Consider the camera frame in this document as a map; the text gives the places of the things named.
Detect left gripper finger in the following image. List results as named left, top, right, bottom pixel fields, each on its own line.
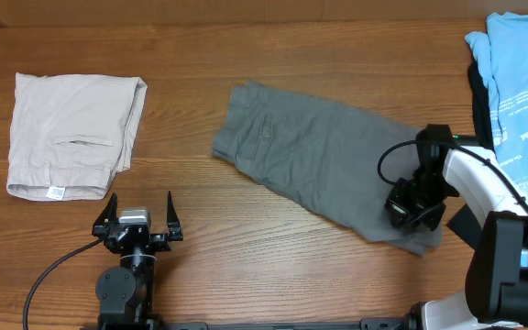
left=94, top=192, right=117, bottom=226
left=167, top=192, right=181, bottom=229

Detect grey shorts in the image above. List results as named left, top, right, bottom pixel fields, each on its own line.
left=212, top=82, right=443, bottom=255

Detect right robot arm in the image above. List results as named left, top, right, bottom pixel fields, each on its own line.
left=385, top=125, right=528, bottom=330

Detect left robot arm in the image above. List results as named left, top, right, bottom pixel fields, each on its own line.
left=92, top=194, right=183, bottom=330

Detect black garment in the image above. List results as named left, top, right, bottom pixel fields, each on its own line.
left=447, top=59, right=494, bottom=249

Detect folded beige shorts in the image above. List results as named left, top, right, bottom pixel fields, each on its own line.
left=6, top=73, right=148, bottom=202

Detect light blue printed t-shirt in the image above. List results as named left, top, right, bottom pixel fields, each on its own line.
left=464, top=11, right=528, bottom=270

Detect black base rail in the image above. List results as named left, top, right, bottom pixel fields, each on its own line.
left=82, top=317, right=404, bottom=330

